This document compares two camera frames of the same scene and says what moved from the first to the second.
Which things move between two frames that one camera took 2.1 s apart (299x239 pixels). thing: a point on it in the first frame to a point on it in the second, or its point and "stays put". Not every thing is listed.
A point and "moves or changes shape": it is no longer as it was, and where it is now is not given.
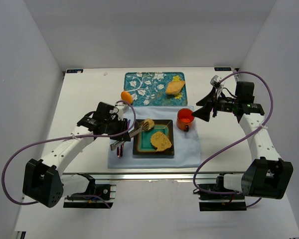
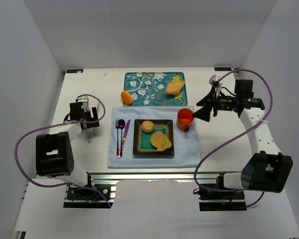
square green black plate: x=142 y=145 stays put
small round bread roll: x=151 y=122 moves or changes shape
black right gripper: x=213 y=104 stays put
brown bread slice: x=160 y=140 stays put
